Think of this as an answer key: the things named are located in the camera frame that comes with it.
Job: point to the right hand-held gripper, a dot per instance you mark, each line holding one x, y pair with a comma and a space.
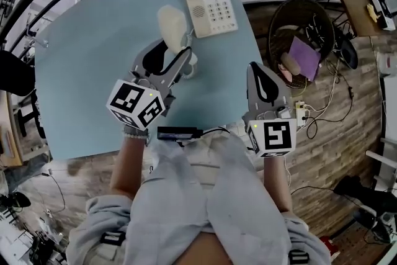
276, 138

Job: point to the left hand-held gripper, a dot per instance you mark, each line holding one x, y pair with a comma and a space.
130, 102

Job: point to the person's right forearm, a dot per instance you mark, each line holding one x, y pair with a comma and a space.
277, 183

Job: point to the white and black box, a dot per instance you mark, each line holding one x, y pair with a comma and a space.
383, 9

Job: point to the metal link wristband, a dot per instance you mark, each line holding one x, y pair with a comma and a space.
136, 129

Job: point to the beige roll cushion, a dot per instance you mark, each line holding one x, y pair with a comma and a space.
291, 62

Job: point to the person's left forearm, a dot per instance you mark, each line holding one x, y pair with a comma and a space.
127, 164

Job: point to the beige desk telephone base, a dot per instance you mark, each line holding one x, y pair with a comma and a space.
214, 9

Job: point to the beige telephone handset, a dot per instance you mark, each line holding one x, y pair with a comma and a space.
170, 25

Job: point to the black office chair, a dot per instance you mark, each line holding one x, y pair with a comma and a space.
15, 71

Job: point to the black oval object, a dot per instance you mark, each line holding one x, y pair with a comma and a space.
347, 54

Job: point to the clear plastic clamp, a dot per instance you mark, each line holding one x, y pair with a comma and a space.
41, 42

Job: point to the black rectangular device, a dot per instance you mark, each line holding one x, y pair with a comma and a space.
176, 132

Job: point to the yellow object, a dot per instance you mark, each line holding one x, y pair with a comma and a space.
373, 12

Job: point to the dark wicker chair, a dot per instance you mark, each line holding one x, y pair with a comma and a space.
282, 28

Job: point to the purple cloth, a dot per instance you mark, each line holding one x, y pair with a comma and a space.
304, 56

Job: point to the white power strip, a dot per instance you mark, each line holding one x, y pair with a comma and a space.
300, 114

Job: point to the pink item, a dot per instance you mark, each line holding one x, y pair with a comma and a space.
284, 73

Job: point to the small white table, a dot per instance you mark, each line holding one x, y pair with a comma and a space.
384, 164

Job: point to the light grey shirt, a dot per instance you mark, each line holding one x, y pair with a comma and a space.
173, 195

